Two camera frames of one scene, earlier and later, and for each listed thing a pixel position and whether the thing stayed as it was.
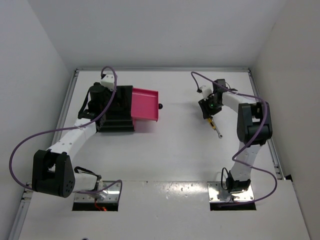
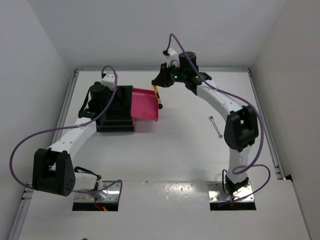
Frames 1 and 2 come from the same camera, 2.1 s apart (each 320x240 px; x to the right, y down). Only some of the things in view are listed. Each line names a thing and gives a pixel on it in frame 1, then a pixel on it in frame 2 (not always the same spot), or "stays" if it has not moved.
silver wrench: (220, 135) stays
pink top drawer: (145, 104) stays
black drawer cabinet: (119, 117) stays
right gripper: (207, 112) -> (162, 79)
